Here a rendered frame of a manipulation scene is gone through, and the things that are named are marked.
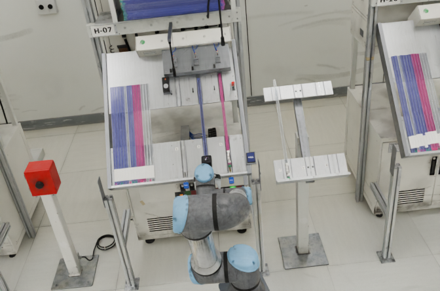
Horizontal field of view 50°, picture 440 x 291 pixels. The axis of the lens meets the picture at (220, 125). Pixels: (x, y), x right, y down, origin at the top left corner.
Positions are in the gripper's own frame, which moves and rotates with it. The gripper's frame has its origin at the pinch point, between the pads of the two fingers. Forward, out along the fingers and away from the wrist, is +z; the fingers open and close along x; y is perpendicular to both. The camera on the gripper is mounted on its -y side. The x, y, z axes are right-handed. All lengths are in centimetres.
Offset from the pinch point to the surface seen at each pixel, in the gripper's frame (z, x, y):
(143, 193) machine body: 53, -40, -4
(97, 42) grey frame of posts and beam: 5, -50, -78
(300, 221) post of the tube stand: 50, 47, 21
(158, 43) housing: 2, -18, -72
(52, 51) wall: 146, -124, -144
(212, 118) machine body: 67, 4, -48
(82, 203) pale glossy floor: 117, -94, -11
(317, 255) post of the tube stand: 66, 57, 40
